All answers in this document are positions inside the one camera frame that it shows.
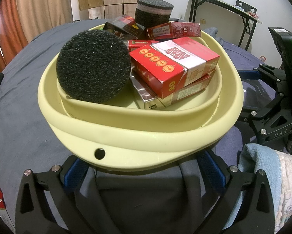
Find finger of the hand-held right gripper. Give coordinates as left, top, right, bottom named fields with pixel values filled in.
left=238, top=65, right=286, bottom=95
left=241, top=95, right=292, bottom=145

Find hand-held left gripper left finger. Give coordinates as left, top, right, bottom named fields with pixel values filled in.
left=15, top=156, right=117, bottom=234

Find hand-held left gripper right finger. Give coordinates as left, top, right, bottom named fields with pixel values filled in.
left=192, top=150, right=275, bottom=234

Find beige and red cigarette box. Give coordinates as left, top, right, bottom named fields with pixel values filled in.
left=171, top=69, right=217, bottom=102

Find pale yellow plastic basin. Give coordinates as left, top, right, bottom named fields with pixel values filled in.
left=38, top=22, right=244, bottom=176

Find red white lantern cigarette box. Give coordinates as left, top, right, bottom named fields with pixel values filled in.
left=129, top=37, right=221, bottom=99

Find red cigarette box white label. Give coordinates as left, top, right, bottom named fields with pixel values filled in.
left=146, top=22, right=202, bottom=40

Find silver beige cigarette box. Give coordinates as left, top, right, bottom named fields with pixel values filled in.
left=130, top=67, right=172, bottom=110

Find black foam cylinder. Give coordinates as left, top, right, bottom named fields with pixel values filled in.
left=56, top=30, right=132, bottom=103
left=135, top=0, right=174, bottom=28

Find red gold-striped cigarette box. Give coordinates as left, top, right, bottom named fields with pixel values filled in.
left=127, top=39, right=161, bottom=52

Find red flame-print cigarette box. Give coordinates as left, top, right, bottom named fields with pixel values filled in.
left=104, top=15, right=146, bottom=39

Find purple blanket white triangles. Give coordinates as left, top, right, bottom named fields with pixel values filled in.
left=216, top=38, right=285, bottom=156

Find light blue fleece cloth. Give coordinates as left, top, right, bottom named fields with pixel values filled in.
left=230, top=143, right=290, bottom=234

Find white quilted fabric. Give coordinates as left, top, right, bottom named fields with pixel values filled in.
left=275, top=151, right=292, bottom=234

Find black chair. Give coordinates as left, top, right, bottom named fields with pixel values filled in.
left=235, top=0, right=261, bottom=20

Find black-legged folding table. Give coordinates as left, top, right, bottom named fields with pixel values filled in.
left=183, top=0, right=269, bottom=51

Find orange curtain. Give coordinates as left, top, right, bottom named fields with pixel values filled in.
left=0, top=0, right=32, bottom=74

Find beige curtain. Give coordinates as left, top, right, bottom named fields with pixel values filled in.
left=14, top=0, right=74, bottom=42

